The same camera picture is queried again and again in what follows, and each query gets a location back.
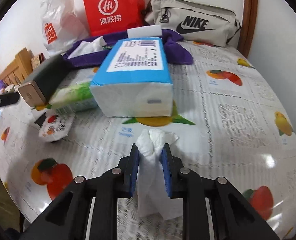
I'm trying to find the wooden chair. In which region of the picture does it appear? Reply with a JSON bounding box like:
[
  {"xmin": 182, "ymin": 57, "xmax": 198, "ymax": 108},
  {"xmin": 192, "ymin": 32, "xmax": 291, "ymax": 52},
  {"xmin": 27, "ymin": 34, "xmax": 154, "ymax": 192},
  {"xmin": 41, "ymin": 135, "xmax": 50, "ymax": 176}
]
[{"xmin": 0, "ymin": 48, "xmax": 33, "ymax": 86}]

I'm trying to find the brown wooden door frame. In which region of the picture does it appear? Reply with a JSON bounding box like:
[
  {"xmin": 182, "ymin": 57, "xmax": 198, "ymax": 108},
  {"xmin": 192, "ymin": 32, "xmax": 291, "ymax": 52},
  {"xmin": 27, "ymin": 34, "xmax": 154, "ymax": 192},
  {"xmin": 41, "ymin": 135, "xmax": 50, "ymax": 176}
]
[{"xmin": 237, "ymin": 0, "xmax": 258, "ymax": 58}]

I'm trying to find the patterned notebook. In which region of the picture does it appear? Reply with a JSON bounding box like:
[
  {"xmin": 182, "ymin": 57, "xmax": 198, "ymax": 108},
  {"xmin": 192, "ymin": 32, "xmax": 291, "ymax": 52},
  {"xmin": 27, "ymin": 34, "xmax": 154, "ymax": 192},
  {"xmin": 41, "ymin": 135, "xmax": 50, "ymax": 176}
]
[{"xmin": 31, "ymin": 53, "xmax": 45, "ymax": 70}]

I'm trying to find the fruit pattern table cover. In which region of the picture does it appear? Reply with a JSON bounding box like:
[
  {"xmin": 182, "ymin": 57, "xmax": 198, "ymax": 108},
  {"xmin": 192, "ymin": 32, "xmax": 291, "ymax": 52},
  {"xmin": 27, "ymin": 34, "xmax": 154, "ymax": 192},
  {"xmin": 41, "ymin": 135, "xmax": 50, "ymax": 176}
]
[{"xmin": 0, "ymin": 42, "xmax": 296, "ymax": 239}]

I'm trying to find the red Haidilao paper bag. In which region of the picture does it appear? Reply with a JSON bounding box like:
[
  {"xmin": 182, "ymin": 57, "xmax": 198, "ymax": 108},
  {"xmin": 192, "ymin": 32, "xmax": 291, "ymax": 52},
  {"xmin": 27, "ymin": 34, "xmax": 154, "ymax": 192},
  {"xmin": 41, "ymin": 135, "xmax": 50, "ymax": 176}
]
[{"xmin": 83, "ymin": 0, "xmax": 145, "ymax": 36}]

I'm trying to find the grey Nike waist bag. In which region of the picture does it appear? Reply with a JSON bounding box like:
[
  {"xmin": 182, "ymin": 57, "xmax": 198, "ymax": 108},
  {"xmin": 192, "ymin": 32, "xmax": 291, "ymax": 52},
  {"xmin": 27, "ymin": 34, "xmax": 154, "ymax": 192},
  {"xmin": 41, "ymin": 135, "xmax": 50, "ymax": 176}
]
[{"xmin": 145, "ymin": 0, "xmax": 241, "ymax": 47}]

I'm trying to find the purple towel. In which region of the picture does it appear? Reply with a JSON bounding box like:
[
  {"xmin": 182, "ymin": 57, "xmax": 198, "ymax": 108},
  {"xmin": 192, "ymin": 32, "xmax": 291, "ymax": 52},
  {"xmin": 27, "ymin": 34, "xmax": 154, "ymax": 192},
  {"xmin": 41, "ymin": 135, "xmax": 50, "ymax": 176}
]
[{"xmin": 63, "ymin": 29, "xmax": 194, "ymax": 69}]

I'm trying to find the blue tissue pack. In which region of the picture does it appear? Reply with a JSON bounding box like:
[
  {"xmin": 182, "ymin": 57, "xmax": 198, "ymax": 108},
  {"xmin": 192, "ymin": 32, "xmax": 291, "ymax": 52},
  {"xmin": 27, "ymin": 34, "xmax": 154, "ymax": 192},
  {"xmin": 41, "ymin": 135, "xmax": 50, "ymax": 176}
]
[{"xmin": 89, "ymin": 37, "xmax": 173, "ymax": 117}]

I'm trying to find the small strawberry tissue packet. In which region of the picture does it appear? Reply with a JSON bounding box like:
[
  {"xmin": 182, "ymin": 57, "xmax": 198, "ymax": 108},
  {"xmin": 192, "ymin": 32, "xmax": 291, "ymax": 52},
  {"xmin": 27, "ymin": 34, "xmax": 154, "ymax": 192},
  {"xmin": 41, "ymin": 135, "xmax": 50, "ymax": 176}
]
[{"xmin": 34, "ymin": 111, "xmax": 75, "ymax": 142}]

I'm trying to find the white foam block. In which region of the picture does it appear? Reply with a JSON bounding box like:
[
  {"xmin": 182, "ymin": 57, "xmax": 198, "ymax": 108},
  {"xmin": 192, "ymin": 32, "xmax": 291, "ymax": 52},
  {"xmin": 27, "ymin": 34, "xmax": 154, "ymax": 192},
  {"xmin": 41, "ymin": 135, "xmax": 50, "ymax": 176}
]
[{"xmin": 127, "ymin": 25, "xmax": 163, "ymax": 38}]

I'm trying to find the dark green box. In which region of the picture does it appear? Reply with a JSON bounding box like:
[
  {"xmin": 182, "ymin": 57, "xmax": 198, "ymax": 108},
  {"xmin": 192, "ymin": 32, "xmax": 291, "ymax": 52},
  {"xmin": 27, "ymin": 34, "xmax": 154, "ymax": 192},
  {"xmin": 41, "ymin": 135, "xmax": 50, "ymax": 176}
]
[{"xmin": 18, "ymin": 55, "xmax": 70, "ymax": 107}]

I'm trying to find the white Miniso plastic bag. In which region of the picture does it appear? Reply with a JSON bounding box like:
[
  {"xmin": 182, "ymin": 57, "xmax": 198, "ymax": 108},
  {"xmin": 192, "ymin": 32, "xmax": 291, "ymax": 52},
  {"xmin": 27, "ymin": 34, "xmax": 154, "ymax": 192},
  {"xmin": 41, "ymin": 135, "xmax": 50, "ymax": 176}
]
[{"xmin": 40, "ymin": 0, "xmax": 88, "ymax": 56}]

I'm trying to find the white tissue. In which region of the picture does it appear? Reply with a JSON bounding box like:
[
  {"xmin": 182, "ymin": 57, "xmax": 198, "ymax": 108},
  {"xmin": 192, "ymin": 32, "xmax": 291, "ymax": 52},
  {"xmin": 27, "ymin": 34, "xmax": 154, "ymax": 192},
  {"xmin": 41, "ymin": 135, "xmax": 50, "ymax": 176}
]
[{"xmin": 136, "ymin": 129, "xmax": 183, "ymax": 220}]

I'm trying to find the green wet wipes pack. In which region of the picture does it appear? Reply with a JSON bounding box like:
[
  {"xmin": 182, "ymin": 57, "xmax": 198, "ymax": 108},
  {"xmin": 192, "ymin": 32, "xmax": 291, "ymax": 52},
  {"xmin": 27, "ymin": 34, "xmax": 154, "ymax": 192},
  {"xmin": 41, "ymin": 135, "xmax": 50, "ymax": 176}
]
[{"xmin": 46, "ymin": 81, "xmax": 98, "ymax": 114}]

